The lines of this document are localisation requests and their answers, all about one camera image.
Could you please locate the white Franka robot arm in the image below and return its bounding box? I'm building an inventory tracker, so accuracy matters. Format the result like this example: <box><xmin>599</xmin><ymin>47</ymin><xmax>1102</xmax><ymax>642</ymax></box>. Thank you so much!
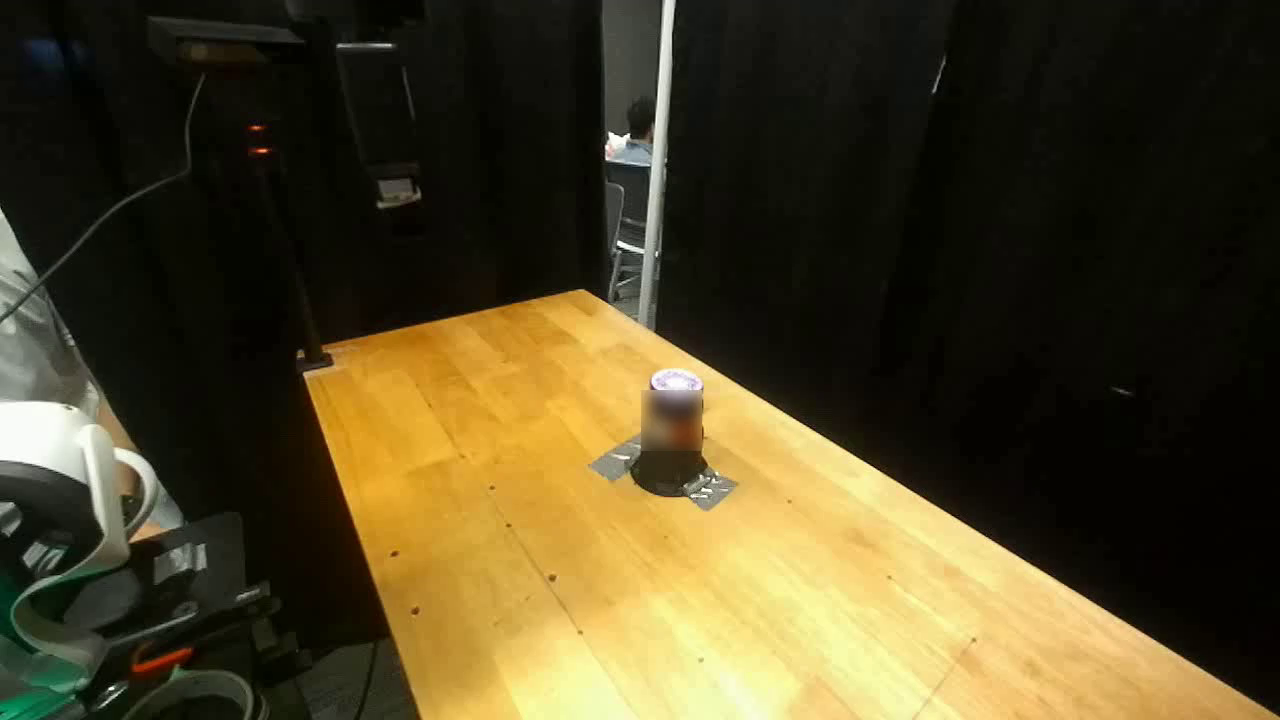
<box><xmin>0</xmin><ymin>399</ymin><xmax>160</xmax><ymax>668</ymax></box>

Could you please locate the dark upside-down cup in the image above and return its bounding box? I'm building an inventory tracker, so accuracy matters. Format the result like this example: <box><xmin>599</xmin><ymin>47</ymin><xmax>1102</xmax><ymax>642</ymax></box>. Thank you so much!
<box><xmin>633</xmin><ymin>366</ymin><xmax>707</xmax><ymax>497</ymax></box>

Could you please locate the white vertical pole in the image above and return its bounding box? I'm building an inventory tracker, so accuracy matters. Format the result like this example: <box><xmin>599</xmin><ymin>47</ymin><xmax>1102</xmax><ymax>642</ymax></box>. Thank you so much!
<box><xmin>639</xmin><ymin>0</ymin><xmax>681</xmax><ymax>326</ymax></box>

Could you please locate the black camera tripod stand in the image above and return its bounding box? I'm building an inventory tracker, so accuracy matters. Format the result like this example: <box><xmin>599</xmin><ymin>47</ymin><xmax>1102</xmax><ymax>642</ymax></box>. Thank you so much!
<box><xmin>149</xmin><ymin>17</ymin><xmax>334</xmax><ymax>370</ymax></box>

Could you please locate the grey cable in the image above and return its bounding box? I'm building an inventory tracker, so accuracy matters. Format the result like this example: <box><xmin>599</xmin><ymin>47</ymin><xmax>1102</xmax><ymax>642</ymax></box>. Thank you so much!
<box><xmin>0</xmin><ymin>72</ymin><xmax>211</xmax><ymax>326</ymax></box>

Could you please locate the orange handled clamp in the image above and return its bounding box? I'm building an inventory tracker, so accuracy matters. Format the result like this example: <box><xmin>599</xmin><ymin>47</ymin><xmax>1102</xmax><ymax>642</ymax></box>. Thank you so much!
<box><xmin>84</xmin><ymin>618</ymin><xmax>262</xmax><ymax>696</ymax></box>

